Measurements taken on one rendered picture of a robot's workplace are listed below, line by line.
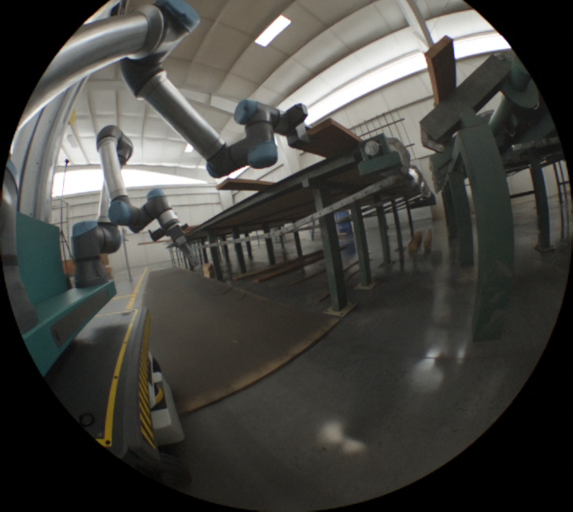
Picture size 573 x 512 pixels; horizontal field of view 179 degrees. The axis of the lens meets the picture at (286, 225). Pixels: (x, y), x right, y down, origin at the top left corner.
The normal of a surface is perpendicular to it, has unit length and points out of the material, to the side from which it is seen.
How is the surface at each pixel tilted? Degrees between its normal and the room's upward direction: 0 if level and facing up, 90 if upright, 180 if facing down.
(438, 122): 90
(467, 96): 90
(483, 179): 90
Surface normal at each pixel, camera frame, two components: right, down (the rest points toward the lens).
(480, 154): -0.73, 0.11
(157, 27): 0.60, 0.76
